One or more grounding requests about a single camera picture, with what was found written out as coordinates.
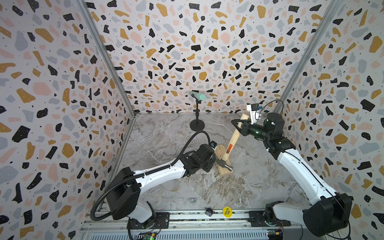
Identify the wooden block with nails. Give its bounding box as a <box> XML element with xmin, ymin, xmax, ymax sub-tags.
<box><xmin>215</xmin><ymin>145</ymin><xmax>233</xmax><ymax>177</ymax></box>

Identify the wooden handle claw hammer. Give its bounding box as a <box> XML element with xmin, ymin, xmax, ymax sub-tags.
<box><xmin>223</xmin><ymin>128</ymin><xmax>240</xmax><ymax>160</ymax></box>

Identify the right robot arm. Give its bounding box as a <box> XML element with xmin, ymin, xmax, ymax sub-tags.
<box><xmin>231</xmin><ymin>113</ymin><xmax>352</xmax><ymax>237</ymax></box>

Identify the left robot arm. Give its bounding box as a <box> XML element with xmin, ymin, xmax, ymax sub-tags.
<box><xmin>106</xmin><ymin>141</ymin><xmax>217</xmax><ymax>229</ymax></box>

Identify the microphone on black stand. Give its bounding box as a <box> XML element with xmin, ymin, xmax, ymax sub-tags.
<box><xmin>189</xmin><ymin>91</ymin><xmax>206</xmax><ymax>132</ymax></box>

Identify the yellow round sticker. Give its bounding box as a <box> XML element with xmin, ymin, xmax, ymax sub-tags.
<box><xmin>223</xmin><ymin>207</ymin><xmax>233</xmax><ymax>218</ymax></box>

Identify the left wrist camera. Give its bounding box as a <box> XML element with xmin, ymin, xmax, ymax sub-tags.
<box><xmin>210</xmin><ymin>141</ymin><xmax>217</xmax><ymax>149</ymax></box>

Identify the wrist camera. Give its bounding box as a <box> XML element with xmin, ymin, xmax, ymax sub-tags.
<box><xmin>247</xmin><ymin>104</ymin><xmax>262</xmax><ymax>125</ymax></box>
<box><xmin>210</xmin><ymin>141</ymin><xmax>217</xmax><ymax>149</ymax></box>

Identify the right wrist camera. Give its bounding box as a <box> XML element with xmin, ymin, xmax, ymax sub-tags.
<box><xmin>247</xmin><ymin>104</ymin><xmax>262</xmax><ymax>125</ymax></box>

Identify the black knob on rail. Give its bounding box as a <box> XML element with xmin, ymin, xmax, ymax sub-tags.
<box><xmin>205</xmin><ymin>208</ymin><xmax>214</xmax><ymax>217</ymax></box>

